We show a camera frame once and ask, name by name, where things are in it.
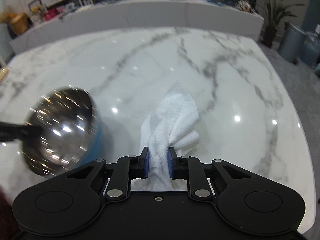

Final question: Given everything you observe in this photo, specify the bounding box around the white paper towel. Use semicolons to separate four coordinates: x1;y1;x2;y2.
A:
131;82;200;191

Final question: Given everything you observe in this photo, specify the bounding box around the blue steel bowl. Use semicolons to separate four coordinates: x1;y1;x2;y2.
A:
21;87;103;177

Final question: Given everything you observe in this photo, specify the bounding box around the bamboo mat roll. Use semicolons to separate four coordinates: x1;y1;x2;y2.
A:
0;67;9;83

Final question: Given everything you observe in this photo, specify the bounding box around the golden vase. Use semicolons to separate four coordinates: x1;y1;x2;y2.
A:
9;13;28;35

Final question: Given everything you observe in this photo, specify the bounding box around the white marble tv console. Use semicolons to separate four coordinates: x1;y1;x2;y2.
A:
10;0;264;54

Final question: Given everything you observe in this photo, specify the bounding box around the grey trash can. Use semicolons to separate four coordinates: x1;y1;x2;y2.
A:
278;22;306;63

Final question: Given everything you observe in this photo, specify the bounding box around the blue water jug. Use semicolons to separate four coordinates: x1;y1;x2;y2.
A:
299;31;319;67

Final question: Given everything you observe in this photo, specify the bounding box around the potted green plant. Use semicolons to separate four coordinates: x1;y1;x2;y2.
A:
258;0;305;48

